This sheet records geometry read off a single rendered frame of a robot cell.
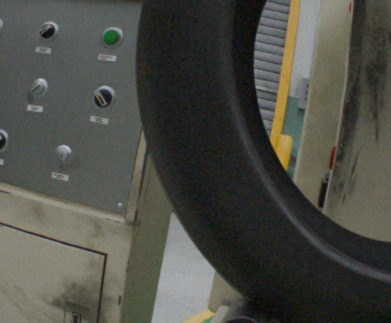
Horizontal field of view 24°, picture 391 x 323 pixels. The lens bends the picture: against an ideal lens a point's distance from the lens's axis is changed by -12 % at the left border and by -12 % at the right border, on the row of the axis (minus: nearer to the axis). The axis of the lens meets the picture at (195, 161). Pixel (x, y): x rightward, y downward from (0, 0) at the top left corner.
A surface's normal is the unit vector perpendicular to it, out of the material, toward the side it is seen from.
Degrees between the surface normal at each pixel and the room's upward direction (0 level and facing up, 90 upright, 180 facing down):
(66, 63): 90
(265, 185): 97
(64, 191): 90
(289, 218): 99
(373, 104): 90
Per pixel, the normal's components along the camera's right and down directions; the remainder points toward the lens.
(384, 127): -0.12, 0.03
